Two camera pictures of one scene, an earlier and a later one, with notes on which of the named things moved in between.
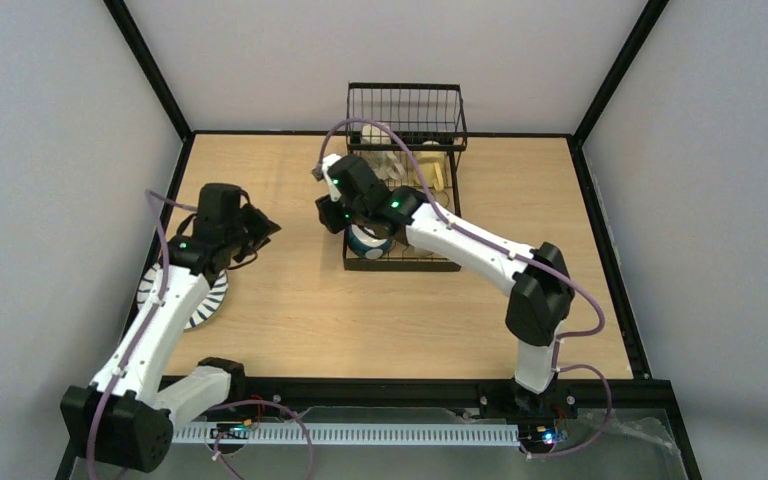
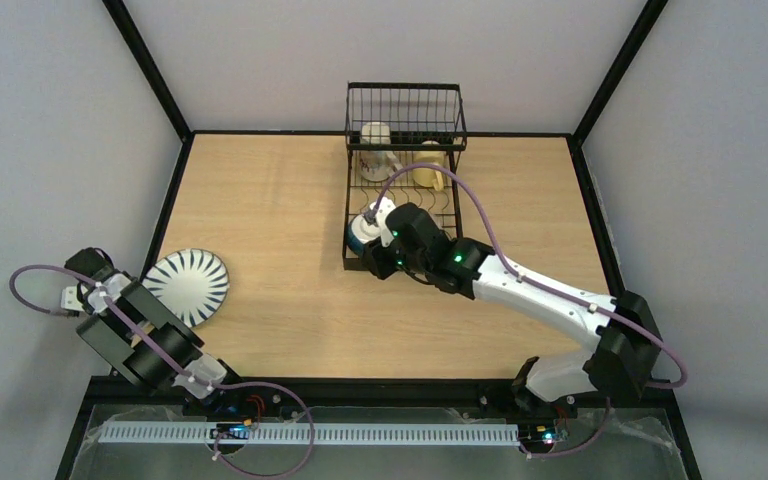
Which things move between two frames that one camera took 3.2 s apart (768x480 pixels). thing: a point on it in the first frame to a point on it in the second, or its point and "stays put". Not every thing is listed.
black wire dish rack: [412, 132] stays put
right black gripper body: [330, 214] to [376, 259]
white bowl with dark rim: [365, 243] stays put
